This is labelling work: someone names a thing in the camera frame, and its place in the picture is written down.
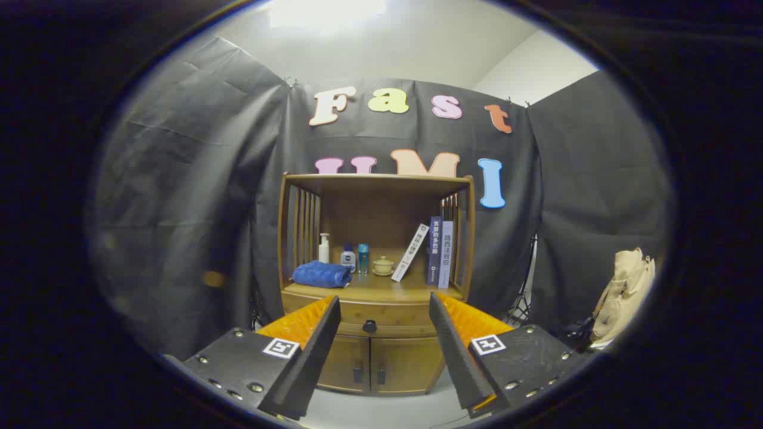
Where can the cream lidded teacup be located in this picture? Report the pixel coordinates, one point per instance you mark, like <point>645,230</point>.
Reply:
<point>382,266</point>

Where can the beige bag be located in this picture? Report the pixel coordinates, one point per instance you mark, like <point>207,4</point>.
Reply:
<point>626,292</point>

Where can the blue rolled towel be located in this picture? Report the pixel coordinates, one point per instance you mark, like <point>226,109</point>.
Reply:
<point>322,274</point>

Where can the white bottle with blue cap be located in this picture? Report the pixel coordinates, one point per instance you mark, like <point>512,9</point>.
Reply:
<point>348,259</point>

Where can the light purple book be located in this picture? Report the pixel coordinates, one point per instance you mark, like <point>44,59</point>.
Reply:
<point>446,253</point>

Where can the clear blue bottle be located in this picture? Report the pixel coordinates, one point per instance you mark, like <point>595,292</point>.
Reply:
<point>363,257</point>

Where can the dark blue book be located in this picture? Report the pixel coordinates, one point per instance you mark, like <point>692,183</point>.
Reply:
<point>434,250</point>

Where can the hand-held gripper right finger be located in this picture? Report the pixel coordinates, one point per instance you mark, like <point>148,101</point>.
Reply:
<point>459,357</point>

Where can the wooden countertop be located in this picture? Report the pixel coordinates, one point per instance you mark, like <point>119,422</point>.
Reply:
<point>381,289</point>

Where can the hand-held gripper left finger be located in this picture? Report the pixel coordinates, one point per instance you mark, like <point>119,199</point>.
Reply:
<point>310,363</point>

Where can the white pump bottle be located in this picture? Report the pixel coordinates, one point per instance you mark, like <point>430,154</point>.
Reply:
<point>323,250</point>

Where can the white book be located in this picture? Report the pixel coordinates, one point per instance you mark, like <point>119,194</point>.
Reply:
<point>410,252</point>

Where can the metal light stand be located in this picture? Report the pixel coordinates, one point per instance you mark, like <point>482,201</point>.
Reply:
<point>524,292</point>

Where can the wooden cabinet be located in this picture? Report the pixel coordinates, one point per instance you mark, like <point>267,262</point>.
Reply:
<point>381,208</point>

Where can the black round drawer knob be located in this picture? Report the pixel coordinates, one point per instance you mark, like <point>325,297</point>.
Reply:
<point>369,326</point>

